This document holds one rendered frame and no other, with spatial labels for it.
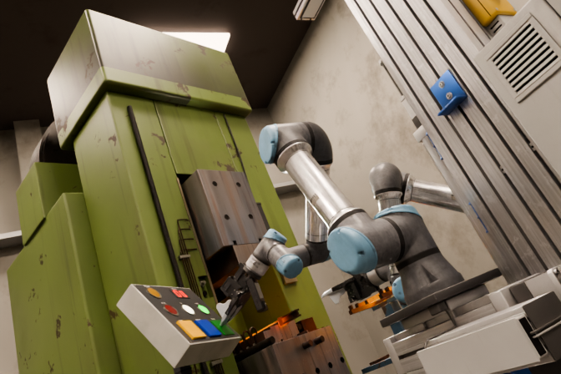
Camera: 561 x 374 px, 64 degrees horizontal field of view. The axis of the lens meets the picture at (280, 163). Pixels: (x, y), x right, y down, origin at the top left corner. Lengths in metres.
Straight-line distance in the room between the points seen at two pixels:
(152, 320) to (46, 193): 1.48
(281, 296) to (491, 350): 1.55
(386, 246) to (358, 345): 5.56
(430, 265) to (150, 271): 1.19
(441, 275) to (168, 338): 0.77
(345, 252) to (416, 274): 0.18
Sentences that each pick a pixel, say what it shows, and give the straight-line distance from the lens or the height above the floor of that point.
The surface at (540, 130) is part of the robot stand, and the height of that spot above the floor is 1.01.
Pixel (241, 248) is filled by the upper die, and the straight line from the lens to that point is 2.04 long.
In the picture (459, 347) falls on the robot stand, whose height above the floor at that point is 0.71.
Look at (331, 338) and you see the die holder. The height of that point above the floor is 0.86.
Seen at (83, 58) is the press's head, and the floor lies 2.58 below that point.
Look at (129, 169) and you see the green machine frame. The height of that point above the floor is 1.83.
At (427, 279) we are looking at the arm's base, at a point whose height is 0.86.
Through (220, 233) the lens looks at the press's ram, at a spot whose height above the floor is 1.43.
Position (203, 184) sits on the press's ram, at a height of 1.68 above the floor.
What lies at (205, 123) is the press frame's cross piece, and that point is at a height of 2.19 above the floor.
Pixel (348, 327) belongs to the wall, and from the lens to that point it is 6.61.
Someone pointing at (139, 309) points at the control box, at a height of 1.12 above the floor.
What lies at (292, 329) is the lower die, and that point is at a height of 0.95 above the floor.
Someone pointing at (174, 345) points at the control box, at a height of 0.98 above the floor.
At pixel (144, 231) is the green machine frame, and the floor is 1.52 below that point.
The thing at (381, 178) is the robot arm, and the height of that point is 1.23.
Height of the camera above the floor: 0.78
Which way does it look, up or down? 24 degrees up
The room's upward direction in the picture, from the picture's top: 24 degrees counter-clockwise
